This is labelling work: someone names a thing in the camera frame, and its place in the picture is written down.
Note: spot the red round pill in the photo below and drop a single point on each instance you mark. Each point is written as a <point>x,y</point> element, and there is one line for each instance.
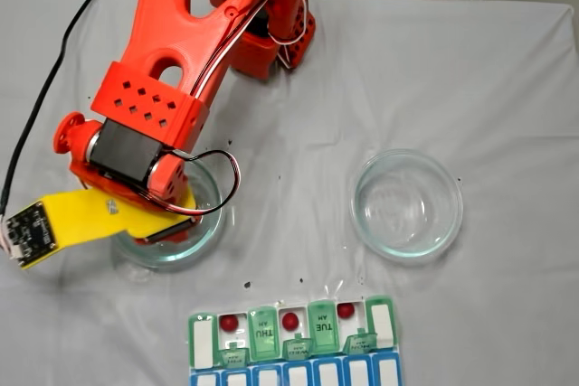
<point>346,310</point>
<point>228,322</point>
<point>289,321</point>

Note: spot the small clear glass bowl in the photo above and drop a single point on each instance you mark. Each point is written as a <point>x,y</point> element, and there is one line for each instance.
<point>434,237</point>

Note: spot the black camera circuit board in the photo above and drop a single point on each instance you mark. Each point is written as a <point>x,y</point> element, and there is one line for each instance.
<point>29,232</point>

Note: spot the large clear glass bowl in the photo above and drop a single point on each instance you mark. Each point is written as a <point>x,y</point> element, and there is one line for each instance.
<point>181,255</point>

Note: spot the white tablecloth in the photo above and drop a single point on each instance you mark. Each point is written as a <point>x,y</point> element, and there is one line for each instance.
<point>497,133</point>

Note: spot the green blue weekly pill organizer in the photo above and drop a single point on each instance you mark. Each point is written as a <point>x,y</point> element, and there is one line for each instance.
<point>325,332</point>

